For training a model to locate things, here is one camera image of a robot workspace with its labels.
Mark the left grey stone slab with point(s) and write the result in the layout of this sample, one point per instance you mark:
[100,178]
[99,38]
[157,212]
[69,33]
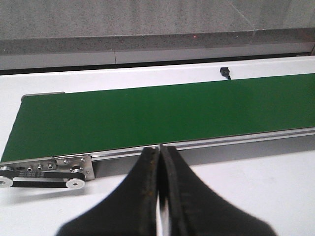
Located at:
[39,26]

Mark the aluminium conveyor side rail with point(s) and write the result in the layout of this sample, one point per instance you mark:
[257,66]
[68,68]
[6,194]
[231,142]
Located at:
[205,143]

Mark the silver drive pulley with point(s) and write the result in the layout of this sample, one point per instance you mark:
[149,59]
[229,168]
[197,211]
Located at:
[75,183]

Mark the steel conveyor motor bracket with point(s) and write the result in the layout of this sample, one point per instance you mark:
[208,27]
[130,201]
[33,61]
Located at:
[62,164]

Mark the green conveyor belt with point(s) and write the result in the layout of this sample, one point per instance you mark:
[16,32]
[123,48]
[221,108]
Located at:
[71,123]

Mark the black drive belt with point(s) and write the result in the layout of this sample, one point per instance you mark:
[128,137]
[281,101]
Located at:
[36,179]

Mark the small black sensor block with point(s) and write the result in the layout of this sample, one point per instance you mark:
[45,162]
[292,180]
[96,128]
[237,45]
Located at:
[225,72]

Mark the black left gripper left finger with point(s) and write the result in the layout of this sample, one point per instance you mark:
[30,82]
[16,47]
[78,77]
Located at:
[130,210]

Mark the right grey stone slab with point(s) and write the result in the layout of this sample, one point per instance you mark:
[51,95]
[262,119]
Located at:
[278,21]

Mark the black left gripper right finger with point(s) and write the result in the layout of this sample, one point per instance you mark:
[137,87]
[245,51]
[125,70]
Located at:
[191,208]

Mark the silver idler pulley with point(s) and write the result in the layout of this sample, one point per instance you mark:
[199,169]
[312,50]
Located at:
[6,179]

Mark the grey stone slab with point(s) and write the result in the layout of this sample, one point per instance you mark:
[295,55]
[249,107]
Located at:
[278,21]
[39,26]

